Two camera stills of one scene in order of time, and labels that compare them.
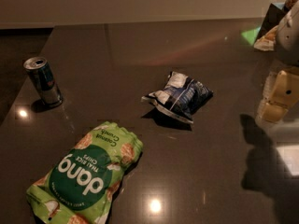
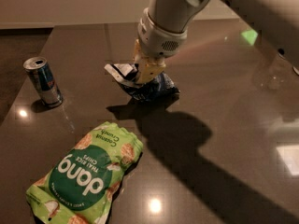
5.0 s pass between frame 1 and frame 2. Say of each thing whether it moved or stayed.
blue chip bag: moved
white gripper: moved
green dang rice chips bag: stayed
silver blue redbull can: stayed
